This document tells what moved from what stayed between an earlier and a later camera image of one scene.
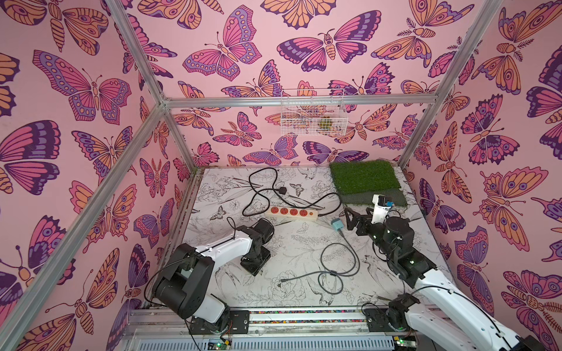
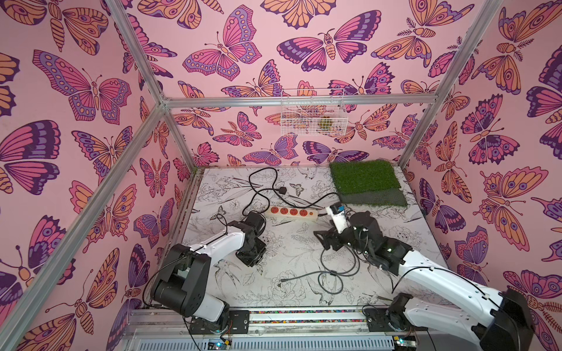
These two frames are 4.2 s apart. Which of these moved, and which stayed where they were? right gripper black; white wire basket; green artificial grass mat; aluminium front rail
Moved: right gripper black
Stayed: white wire basket; aluminium front rail; green artificial grass mat
